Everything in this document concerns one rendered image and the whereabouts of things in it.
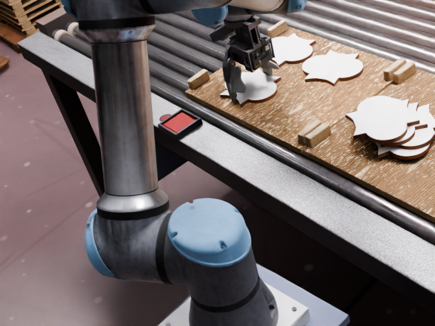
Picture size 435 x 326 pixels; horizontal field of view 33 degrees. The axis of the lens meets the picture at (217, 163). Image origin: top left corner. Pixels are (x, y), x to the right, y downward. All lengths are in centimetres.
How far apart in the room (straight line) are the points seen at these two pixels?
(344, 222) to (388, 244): 10
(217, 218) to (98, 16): 35
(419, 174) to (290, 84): 45
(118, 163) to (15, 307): 178
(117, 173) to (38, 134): 261
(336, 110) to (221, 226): 58
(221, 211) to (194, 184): 190
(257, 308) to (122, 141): 34
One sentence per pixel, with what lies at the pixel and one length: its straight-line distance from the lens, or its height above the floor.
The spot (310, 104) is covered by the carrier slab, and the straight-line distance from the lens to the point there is 162.
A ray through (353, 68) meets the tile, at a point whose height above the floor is 95.
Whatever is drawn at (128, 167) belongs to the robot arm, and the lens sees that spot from 112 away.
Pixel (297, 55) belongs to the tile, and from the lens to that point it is 179.
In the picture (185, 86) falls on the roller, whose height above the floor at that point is 91.
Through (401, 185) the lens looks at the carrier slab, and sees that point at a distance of 138.
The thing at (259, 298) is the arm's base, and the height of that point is 97.
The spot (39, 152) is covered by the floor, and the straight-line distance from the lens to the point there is 359.
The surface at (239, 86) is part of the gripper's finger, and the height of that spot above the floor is 99.
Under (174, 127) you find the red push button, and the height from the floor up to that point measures 93.
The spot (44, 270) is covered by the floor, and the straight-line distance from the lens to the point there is 292.
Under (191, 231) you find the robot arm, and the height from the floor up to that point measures 113.
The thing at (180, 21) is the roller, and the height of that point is 92.
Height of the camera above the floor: 185
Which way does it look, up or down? 37 degrees down
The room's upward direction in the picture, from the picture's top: 17 degrees counter-clockwise
